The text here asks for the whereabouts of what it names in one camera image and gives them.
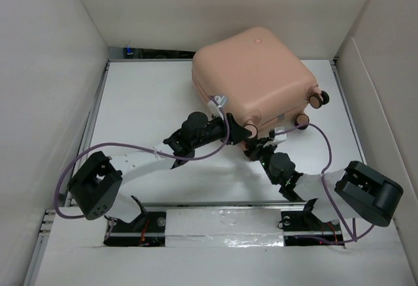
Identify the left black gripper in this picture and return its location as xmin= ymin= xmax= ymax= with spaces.
xmin=193 ymin=111 xmax=251 ymax=150

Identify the pink suitcase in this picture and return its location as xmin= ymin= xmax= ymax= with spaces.
xmin=191 ymin=27 xmax=330 ymax=135

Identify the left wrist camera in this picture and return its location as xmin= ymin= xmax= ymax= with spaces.
xmin=207 ymin=95 xmax=228 ymax=118

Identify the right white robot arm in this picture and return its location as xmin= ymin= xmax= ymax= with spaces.
xmin=244 ymin=138 xmax=404 ymax=229

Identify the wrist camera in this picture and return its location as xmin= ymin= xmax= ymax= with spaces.
xmin=267 ymin=127 xmax=287 ymax=146
xmin=207 ymin=95 xmax=228 ymax=118

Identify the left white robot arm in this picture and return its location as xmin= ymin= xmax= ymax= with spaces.
xmin=67 ymin=112 xmax=252 ymax=232

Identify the aluminium frame rail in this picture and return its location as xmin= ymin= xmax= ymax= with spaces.
xmin=65 ymin=197 xmax=347 ymax=207

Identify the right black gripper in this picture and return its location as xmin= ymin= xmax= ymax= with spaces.
xmin=245 ymin=137 xmax=278 ymax=185

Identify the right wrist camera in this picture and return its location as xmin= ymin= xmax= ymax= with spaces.
xmin=267 ymin=127 xmax=287 ymax=146

